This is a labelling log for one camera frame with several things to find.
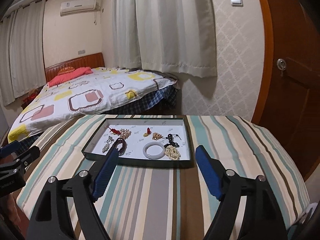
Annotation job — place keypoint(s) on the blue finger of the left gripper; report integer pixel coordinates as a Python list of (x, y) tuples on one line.
[(9, 149), (21, 162)]

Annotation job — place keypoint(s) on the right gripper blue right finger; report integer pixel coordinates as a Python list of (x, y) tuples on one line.
[(262, 216)]

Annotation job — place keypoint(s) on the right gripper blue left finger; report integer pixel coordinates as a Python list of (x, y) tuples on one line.
[(51, 219)]

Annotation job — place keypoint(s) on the red knot charm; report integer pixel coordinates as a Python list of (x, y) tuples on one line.
[(114, 131)]

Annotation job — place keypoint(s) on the pearl rhinestone brooch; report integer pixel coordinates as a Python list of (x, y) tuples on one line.
[(124, 133)]

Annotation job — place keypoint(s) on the white jade bangle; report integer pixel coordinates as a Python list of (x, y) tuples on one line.
[(153, 150)]

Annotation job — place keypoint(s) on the black cord pendant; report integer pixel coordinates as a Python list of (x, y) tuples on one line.
[(170, 137)]

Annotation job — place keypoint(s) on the red tassel gold charm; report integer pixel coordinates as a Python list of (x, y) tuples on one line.
[(147, 133)]

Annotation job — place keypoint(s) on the gold rhinestone earrings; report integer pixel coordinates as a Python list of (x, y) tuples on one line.
[(156, 136)]

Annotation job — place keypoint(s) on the person's left hand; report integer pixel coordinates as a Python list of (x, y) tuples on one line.
[(8, 205)]

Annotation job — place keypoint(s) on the white left curtain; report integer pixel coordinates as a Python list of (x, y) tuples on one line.
[(22, 62)]

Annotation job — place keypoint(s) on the white curtain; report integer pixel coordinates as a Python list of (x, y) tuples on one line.
[(22, 62), (167, 36)]

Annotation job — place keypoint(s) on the pink pillow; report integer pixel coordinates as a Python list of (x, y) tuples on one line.
[(67, 76)]

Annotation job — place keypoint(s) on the striped tablecloth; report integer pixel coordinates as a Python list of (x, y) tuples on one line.
[(145, 203)]

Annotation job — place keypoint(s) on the orange round cushion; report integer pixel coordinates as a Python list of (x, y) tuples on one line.
[(66, 70)]

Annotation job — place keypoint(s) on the wooden door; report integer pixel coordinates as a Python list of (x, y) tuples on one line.
[(289, 106)]

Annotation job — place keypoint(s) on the wooden headboard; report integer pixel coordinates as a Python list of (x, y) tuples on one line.
[(93, 61)]

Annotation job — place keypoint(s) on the green tray white lining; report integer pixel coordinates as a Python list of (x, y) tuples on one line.
[(182, 157)]

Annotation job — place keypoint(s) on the white air conditioner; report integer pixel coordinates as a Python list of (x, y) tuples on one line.
[(77, 6)]

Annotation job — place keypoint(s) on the blue plaid bed sheet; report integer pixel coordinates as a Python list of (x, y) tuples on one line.
[(155, 102)]

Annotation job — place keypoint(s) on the silver door lock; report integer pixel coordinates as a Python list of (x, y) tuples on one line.
[(281, 65)]

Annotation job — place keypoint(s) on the white centre curtain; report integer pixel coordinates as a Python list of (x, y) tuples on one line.
[(167, 36)]

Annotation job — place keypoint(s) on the wall power socket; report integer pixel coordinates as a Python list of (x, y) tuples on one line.
[(81, 52)]

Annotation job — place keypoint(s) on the white light switch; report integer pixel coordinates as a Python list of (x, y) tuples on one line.
[(237, 3)]

